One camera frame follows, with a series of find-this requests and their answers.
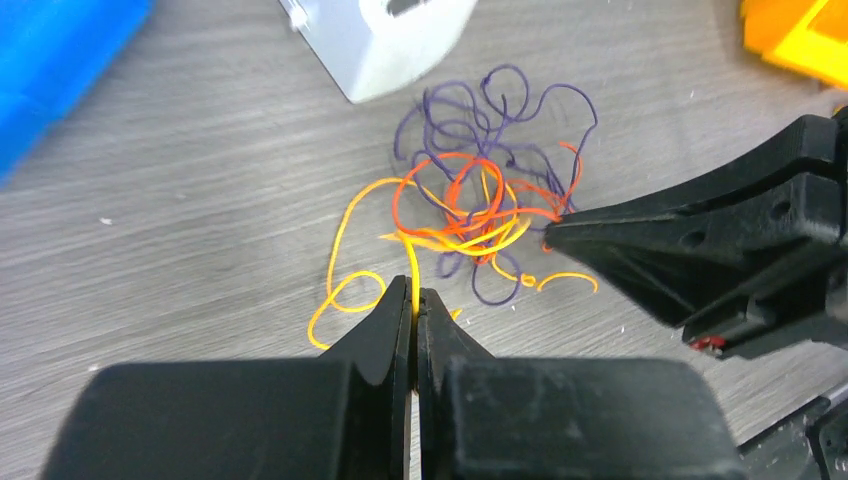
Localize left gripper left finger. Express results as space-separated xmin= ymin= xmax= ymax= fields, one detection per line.
xmin=42 ymin=276 xmax=412 ymax=479

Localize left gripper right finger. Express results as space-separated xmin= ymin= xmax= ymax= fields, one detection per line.
xmin=416 ymin=289 xmax=746 ymax=479

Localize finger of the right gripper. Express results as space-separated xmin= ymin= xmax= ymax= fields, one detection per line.
xmin=544 ymin=112 xmax=847 ymax=359

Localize orange plastic bin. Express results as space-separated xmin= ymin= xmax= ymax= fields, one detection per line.
xmin=740 ymin=0 xmax=847 ymax=90

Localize white metronome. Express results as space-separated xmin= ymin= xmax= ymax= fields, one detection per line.
xmin=280 ymin=0 xmax=477 ymax=104

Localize blue plastic bin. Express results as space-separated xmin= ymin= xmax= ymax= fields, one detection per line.
xmin=1 ymin=0 xmax=155 ymax=181

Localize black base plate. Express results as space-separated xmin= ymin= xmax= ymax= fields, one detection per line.
xmin=739 ymin=383 xmax=847 ymax=480

